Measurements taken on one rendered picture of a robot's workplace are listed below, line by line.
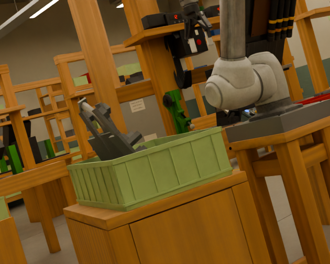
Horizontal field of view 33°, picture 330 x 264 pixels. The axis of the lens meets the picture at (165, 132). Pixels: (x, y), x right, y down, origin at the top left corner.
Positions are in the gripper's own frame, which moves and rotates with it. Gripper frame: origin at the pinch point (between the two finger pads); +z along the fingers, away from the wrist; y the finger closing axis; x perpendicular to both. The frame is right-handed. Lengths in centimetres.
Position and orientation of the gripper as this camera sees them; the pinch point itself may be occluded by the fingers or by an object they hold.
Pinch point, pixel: (201, 46)
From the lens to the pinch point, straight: 272.6
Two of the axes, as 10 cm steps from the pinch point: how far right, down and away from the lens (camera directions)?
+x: 8.1, -2.5, 5.3
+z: 2.8, 9.6, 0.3
